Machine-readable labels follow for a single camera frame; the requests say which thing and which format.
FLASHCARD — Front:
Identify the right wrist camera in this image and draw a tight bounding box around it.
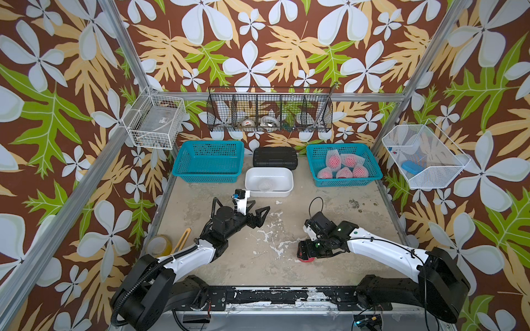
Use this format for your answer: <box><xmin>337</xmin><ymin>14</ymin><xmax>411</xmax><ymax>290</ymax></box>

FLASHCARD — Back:
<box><xmin>303</xmin><ymin>219</ymin><xmax>322</xmax><ymax>241</ymax></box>

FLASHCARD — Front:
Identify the right teal plastic basket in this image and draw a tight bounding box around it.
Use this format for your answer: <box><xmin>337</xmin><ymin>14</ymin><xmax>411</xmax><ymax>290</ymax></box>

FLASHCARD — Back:
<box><xmin>306</xmin><ymin>143</ymin><xmax>382</xmax><ymax>187</ymax></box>

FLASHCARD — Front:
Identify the netted apple top right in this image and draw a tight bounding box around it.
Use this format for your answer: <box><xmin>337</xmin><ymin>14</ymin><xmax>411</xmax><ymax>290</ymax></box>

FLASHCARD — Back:
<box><xmin>340</xmin><ymin>153</ymin><xmax>365</xmax><ymax>168</ymax></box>

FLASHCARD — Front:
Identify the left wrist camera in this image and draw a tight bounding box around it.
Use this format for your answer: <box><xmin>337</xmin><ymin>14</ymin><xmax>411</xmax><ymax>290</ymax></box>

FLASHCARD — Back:
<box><xmin>232</xmin><ymin>189</ymin><xmax>251</xmax><ymax>216</ymax></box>

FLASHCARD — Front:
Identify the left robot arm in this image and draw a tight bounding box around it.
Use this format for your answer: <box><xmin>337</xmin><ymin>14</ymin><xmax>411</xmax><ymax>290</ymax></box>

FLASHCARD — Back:
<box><xmin>110</xmin><ymin>190</ymin><xmax>271</xmax><ymax>330</ymax></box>

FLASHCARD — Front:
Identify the tape roll in wire basket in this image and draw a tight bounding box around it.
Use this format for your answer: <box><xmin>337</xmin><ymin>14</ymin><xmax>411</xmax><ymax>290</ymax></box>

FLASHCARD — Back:
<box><xmin>240</xmin><ymin>118</ymin><xmax>255</xmax><ymax>129</ymax></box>

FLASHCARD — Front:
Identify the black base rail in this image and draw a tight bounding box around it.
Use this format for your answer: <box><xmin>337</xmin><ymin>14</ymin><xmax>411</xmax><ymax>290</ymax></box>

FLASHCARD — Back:
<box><xmin>173</xmin><ymin>285</ymin><xmax>393</xmax><ymax>312</ymax></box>

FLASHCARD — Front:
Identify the white rectangular tub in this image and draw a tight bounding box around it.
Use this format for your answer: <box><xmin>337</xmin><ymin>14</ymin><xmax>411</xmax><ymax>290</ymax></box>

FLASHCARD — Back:
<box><xmin>245</xmin><ymin>167</ymin><xmax>294</xmax><ymax>198</ymax></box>

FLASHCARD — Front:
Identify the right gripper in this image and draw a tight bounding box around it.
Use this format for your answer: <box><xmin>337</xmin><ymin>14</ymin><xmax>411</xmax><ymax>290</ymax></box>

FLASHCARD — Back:
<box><xmin>292</xmin><ymin>234</ymin><xmax>331</xmax><ymax>258</ymax></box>

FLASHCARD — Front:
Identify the yellow tape roll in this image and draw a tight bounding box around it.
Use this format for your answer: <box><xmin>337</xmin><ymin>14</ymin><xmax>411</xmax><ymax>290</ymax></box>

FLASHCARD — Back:
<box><xmin>146</xmin><ymin>235</ymin><xmax>173</xmax><ymax>258</ymax></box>

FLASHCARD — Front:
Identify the yellow box cutter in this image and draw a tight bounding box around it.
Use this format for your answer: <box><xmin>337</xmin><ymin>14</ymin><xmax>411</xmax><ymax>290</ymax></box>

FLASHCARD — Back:
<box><xmin>171</xmin><ymin>228</ymin><xmax>191</xmax><ymax>254</ymax></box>

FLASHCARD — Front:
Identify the teal plastic basket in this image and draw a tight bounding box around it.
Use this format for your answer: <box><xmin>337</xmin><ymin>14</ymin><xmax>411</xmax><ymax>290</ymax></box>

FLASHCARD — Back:
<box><xmin>306</xmin><ymin>143</ymin><xmax>382</xmax><ymax>187</ymax></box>
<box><xmin>172</xmin><ymin>141</ymin><xmax>244</xmax><ymax>183</ymax></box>

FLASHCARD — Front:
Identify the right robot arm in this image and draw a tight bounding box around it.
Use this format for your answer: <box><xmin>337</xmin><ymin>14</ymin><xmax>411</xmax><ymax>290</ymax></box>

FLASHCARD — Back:
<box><xmin>297</xmin><ymin>212</ymin><xmax>471</xmax><ymax>324</ymax></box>

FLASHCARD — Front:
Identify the left teal plastic basket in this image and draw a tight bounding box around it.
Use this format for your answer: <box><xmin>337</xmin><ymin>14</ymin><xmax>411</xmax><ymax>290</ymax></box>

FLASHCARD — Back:
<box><xmin>172</xmin><ymin>141</ymin><xmax>244</xmax><ymax>183</ymax></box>

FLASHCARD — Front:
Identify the white wire basket right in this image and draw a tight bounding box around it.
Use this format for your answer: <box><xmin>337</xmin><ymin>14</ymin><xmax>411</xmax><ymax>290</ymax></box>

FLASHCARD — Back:
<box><xmin>382</xmin><ymin>120</ymin><xmax>471</xmax><ymax>190</ymax></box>

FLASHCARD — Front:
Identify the white wire basket left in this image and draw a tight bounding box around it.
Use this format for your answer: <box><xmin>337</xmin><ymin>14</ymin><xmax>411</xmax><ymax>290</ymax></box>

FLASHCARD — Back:
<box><xmin>123</xmin><ymin>88</ymin><xmax>186</xmax><ymax>150</ymax></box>

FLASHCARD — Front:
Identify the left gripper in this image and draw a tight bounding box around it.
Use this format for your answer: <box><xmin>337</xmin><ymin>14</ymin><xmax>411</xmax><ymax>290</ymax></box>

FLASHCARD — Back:
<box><xmin>223</xmin><ymin>199</ymin><xmax>268</xmax><ymax>241</ymax></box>

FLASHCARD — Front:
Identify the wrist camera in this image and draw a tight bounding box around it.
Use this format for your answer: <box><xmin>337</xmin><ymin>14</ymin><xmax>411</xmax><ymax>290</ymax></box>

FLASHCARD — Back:
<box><xmin>303</xmin><ymin>219</ymin><xmax>322</xmax><ymax>241</ymax></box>
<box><xmin>232</xmin><ymin>189</ymin><xmax>251</xmax><ymax>216</ymax></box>

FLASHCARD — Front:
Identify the blue object in basket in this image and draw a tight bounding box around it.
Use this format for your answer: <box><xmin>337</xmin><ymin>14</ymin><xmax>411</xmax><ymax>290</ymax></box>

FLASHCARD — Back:
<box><xmin>402</xmin><ymin>160</ymin><xmax>425</xmax><ymax>176</ymax></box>

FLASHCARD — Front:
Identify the removed white foam net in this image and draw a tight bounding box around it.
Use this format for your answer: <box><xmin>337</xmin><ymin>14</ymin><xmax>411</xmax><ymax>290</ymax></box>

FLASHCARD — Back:
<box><xmin>258</xmin><ymin>178</ymin><xmax>275</xmax><ymax>193</ymax></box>

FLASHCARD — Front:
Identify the black plastic case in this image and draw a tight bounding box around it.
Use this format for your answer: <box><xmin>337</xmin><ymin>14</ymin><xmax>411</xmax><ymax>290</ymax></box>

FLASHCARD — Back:
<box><xmin>253</xmin><ymin>146</ymin><xmax>298</xmax><ymax>170</ymax></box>

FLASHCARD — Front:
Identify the white wire basket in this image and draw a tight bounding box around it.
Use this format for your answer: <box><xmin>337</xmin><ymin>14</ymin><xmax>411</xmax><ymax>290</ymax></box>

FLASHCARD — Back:
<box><xmin>123</xmin><ymin>88</ymin><xmax>186</xmax><ymax>150</ymax></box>
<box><xmin>382</xmin><ymin>120</ymin><xmax>471</xmax><ymax>190</ymax></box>

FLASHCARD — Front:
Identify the black wire wall basket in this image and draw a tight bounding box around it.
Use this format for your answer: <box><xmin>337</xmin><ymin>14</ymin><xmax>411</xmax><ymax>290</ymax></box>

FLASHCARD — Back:
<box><xmin>205</xmin><ymin>86</ymin><xmax>335</xmax><ymax>132</ymax></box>

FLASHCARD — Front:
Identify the white item in wire basket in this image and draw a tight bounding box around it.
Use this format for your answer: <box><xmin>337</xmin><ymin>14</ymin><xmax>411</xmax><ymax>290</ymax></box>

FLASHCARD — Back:
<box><xmin>260</xmin><ymin>115</ymin><xmax>280</xmax><ymax>128</ymax></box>

